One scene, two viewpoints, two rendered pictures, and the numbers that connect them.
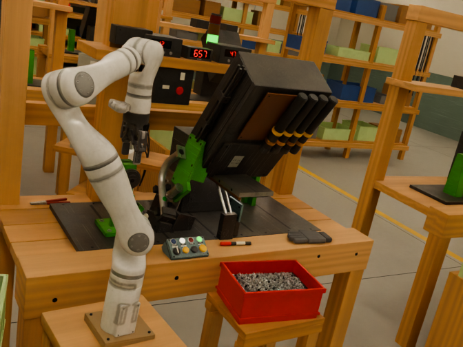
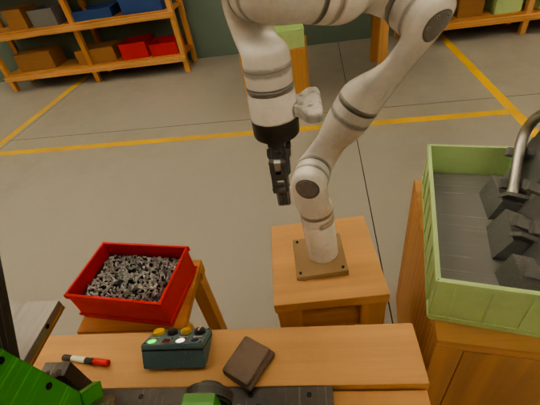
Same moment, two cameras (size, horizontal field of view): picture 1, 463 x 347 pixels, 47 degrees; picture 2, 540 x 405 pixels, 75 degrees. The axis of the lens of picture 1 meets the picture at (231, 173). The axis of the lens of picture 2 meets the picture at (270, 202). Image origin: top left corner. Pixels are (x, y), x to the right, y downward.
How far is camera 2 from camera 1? 1.99 m
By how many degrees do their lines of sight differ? 110
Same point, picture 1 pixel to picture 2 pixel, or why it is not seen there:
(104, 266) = (307, 333)
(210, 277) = not seen: hidden behind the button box
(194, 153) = (21, 383)
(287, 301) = (144, 252)
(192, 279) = not seen: hidden behind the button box
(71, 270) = (353, 329)
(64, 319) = (367, 279)
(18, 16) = not seen: outside the picture
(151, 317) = (282, 267)
